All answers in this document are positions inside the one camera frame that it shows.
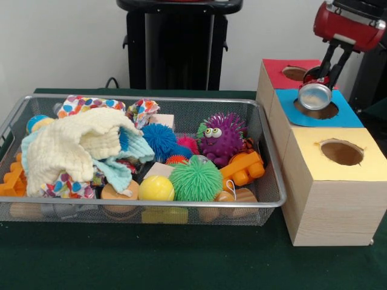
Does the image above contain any cream white cloth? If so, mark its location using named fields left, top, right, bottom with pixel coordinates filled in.
left=25, top=108, right=143, bottom=197

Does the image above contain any silver can with pull tab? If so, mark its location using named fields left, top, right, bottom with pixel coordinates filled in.
left=298, top=66, right=334, bottom=112

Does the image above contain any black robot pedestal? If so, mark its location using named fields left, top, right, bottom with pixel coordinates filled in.
left=117, top=0, right=242, bottom=91

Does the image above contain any dark green table cloth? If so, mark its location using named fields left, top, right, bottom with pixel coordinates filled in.
left=0, top=88, right=387, bottom=290

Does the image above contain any small wooden block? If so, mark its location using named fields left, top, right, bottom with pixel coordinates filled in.
left=149, top=114, right=176, bottom=131
left=143, top=162, right=176, bottom=179

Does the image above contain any large colourful dotted cloth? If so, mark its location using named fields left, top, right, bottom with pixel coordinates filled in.
left=57, top=95, right=161, bottom=129

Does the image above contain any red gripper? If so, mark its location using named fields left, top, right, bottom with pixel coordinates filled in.
left=313, top=1, right=386, bottom=86

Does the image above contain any small colourful dotted cloth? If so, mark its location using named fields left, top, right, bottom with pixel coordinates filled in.
left=41, top=172, right=97, bottom=199

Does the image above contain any pink spiky rubber ball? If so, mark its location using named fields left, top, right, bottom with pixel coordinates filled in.
left=177, top=135, right=200, bottom=155

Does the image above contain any purple spiky ball with eyes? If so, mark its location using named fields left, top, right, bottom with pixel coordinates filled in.
left=197, top=112, right=247, bottom=168

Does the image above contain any small orange spiky ball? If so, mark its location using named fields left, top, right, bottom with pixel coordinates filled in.
left=165, top=155, right=189, bottom=166

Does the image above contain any orange toy building block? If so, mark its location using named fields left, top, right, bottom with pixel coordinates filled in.
left=219, top=150, right=265, bottom=193

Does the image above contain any small blue yellow ball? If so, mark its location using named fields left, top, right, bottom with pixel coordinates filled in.
left=25, top=114, right=59, bottom=134

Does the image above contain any green spiky rubber ball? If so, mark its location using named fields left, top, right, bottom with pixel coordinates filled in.
left=168, top=156, right=223, bottom=202

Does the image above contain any mint green cloth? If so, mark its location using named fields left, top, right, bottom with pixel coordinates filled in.
left=21, top=124, right=155, bottom=193

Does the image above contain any tan orange ball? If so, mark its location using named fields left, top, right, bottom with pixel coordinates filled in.
left=100, top=181, right=140, bottom=212

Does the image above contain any wooden box with three holes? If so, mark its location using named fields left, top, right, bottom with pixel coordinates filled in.
left=257, top=59, right=387, bottom=247

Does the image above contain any shallow clear mesh bin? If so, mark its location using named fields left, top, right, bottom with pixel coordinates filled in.
left=0, top=94, right=288, bottom=227

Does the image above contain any black panel stand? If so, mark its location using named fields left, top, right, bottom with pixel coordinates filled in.
left=351, top=36, right=387, bottom=112

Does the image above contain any small orange plastic toy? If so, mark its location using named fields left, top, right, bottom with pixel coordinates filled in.
left=0, top=153, right=30, bottom=198

